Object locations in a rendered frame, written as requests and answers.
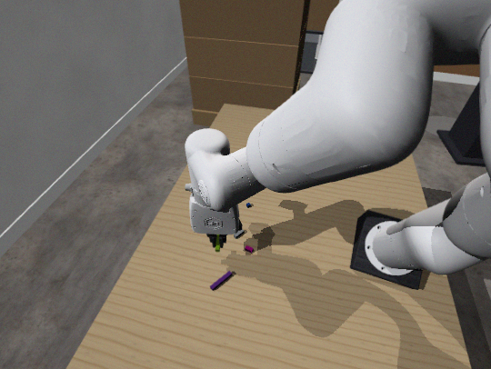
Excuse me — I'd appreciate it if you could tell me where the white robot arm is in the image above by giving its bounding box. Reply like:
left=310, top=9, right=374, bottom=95
left=185, top=0, right=491, bottom=275

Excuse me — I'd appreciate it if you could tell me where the purple rod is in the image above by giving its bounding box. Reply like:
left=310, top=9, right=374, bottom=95
left=210, top=271, right=232, bottom=291

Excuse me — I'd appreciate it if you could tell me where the grey rod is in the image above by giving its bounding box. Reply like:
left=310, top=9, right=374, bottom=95
left=234, top=229, right=245, bottom=239

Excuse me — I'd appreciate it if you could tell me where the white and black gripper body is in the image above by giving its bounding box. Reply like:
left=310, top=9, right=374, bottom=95
left=189, top=194, right=239, bottom=234

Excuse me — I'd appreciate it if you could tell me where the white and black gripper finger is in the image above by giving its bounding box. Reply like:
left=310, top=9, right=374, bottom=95
left=206, top=234, right=217, bottom=247
left=219, top=220, right=242, bottom=248

